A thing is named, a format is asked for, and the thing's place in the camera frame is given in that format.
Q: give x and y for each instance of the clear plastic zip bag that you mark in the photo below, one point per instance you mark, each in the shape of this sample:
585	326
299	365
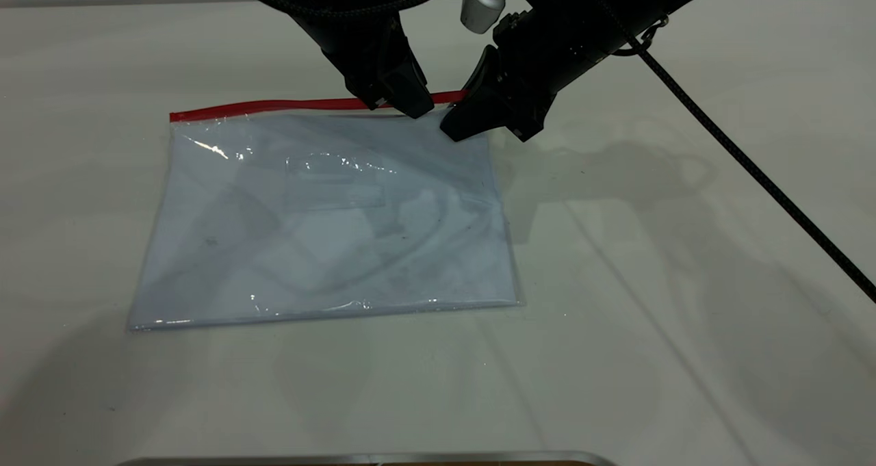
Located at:
328	233

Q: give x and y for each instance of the white paper sheets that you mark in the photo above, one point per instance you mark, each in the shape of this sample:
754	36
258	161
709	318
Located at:
321	247

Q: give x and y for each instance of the grey metal rim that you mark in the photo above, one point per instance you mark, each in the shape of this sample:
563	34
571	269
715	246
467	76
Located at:
369	459

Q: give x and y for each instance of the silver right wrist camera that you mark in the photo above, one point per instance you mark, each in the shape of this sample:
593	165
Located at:
479	4

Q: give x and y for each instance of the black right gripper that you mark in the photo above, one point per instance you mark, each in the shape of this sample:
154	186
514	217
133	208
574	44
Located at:
561	42

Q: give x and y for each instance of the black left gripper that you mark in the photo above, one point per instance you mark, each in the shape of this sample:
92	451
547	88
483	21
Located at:
363	45

